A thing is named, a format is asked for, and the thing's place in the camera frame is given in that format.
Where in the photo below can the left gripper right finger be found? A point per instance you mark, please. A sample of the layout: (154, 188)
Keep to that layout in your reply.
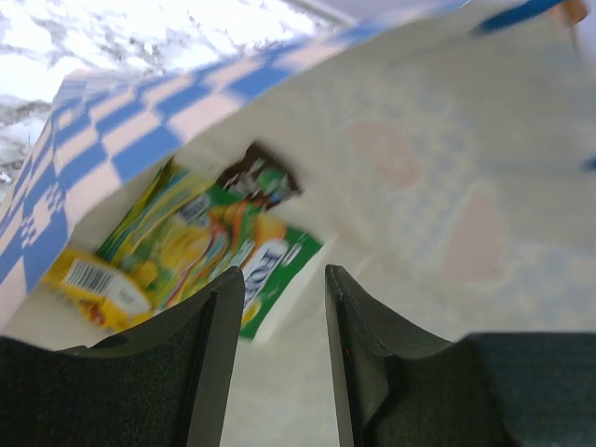
(396, 384)

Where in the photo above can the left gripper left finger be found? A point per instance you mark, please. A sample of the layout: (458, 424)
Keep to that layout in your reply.
(164, 382)

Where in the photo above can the yellow snack packet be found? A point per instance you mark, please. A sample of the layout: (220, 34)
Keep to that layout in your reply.
(101, 293)

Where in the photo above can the green Savoria snack packet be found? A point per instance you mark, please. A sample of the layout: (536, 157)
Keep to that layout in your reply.
(184, 231)

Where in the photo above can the checkered paper bag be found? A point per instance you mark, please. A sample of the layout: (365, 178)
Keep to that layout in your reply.
(443, 170)

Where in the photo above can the dark green snack packet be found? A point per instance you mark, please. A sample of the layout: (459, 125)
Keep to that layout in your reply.
(260, 177)

